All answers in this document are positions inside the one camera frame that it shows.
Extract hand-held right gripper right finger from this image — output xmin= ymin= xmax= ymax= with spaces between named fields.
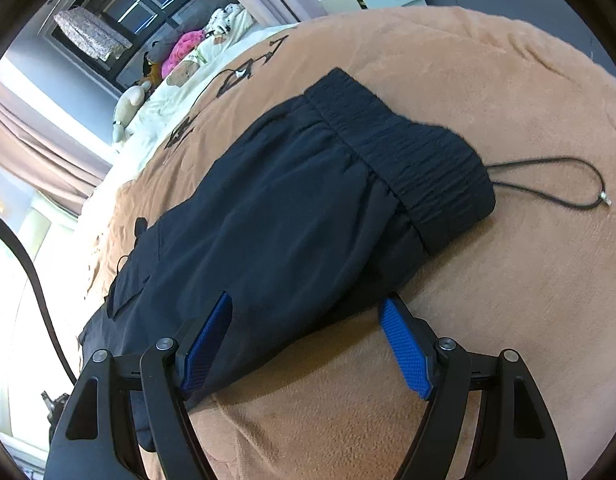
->
xmin=378 ymin=294 xmax=569 ymax=480

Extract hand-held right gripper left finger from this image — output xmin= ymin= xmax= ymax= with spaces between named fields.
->
xmin=44 ymin=291 xmax=234 ymax=480

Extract black pants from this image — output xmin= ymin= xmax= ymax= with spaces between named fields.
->
xmin=78 ymin=67 xmax=499 ymax=453

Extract black drawstring cord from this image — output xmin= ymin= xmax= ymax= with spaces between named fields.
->
xmin=487 ymin=157 xmax=614 ymax=211

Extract beige plush toy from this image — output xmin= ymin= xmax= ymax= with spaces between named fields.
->
xmin=112 ymin=80 xmax=152 ymax=144

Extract mauve curtain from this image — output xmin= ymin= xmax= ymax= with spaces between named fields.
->
xmin=0 ymin=77 xmax=115 ymax=217

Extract brown fleece blanket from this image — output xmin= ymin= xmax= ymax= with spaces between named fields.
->
xmin=78 ymin=5 xmax=616 ymax=480

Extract pink cloth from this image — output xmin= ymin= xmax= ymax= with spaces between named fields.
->
xmin=160 ymin=30 xmax=207 ymax=78

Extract grey pillow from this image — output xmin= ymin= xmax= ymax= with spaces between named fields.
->
xmin=147 ymin=35 xmax=185 ymax=63

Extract floral hanging garment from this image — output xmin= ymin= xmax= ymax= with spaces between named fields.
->
xmin=53 ymin=6 xmax=127 ymax=63

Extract thick black cable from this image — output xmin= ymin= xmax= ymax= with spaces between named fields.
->
xmin=0 ymin=207 xmax=82 ymax=387

